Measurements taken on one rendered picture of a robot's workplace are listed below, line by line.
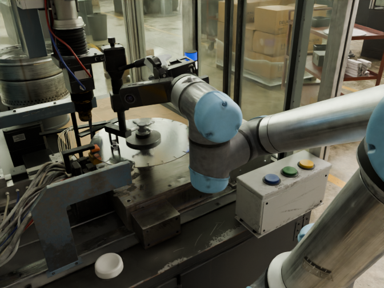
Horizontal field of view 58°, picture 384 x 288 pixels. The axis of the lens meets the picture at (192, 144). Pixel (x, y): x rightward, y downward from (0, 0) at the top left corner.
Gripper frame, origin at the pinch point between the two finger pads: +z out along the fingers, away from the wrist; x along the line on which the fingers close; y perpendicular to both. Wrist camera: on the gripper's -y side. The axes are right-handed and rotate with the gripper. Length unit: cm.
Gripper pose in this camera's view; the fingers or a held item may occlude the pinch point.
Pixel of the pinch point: (147, 70)
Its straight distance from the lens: 85.5
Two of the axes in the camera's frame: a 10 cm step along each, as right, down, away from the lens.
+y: 9.0, -3.5, 2.6
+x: -1.7, -8.3, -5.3
